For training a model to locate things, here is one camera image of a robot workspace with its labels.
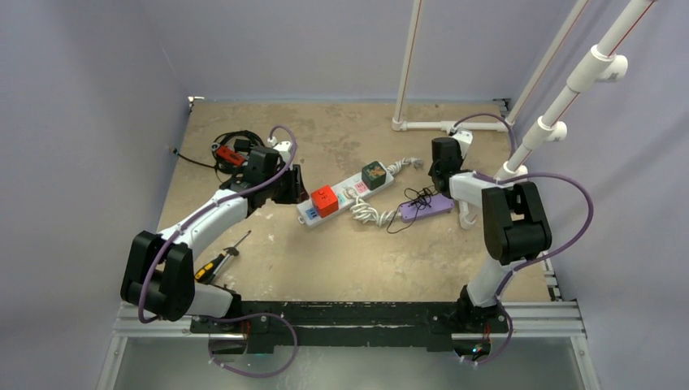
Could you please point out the yellow black screwdriver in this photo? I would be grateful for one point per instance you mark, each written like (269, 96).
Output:
(207, 273)

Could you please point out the aluminium front rail frame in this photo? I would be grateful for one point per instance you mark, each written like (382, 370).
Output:
(528, 320)

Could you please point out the purple power strip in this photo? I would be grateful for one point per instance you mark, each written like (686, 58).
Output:
(425, 207)

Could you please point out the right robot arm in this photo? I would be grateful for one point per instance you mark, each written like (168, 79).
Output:
(515, 226)

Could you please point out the small black charger plug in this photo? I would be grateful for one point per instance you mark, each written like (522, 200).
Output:
(243, 145)

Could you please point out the white power strip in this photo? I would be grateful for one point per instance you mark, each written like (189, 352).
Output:
(348, 191)

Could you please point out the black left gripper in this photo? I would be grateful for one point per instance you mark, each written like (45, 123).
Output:
(296, 192)

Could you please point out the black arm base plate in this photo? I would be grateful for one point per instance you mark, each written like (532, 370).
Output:
(436, 326)

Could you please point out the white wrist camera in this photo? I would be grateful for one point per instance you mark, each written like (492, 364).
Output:
(464, 138)
(286, 149)

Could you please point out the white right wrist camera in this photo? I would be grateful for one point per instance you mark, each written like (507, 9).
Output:
(464, 138)

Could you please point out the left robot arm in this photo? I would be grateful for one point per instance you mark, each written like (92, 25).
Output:
(159, 277)

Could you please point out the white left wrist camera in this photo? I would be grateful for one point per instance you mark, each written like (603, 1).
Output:
(286, 149)

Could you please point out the red cube socket adapter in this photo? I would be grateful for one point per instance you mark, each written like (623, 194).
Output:
(325, 201)

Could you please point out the green cube socket adapter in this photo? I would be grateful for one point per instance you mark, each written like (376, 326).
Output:
(374, 175)

